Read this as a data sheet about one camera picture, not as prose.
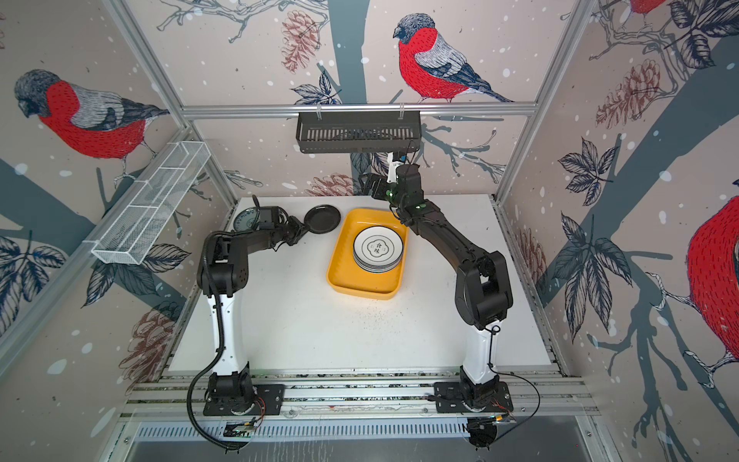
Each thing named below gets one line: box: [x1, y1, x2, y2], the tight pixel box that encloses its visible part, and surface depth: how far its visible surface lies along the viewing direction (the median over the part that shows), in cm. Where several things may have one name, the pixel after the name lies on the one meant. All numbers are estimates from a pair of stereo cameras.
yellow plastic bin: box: [327, 207, 410, 301], surface depth 101 cm
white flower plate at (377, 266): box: [354, 257, 401, 275], surface depth 98 cm
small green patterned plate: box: [232, 205, 261, 234], surface depth 116 cm
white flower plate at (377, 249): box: [353, 225, 405, 274], surface depth 102 cm
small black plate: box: [304, 204, 342, 235], surface depth 114 cm
